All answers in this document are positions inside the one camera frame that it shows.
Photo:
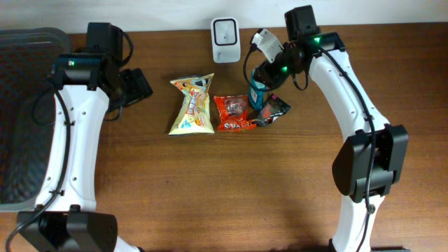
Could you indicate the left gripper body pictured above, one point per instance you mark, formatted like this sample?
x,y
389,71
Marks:
x,y
116,102

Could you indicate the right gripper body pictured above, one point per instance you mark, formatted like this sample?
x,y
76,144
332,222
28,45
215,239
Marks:
x,y
279,70

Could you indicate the blue mouthwash bottle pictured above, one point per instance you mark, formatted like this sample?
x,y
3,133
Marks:
x,y
256,93

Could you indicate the black red snack packet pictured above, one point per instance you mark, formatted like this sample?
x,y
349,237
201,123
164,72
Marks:
x,y
273,108

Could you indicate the yellow snack bag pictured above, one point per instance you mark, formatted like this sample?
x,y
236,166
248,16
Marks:
x,y
194,115

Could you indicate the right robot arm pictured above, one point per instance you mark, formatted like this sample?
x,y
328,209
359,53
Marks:
x,y
372,155

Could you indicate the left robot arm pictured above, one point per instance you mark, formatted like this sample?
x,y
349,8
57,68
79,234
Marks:
x,y
87,85

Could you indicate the white barcode scanner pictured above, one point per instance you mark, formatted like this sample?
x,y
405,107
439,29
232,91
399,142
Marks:
x,y
225,40

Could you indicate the grey plastic mesh basket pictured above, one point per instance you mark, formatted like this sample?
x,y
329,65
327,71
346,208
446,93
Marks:
x,y
27,111

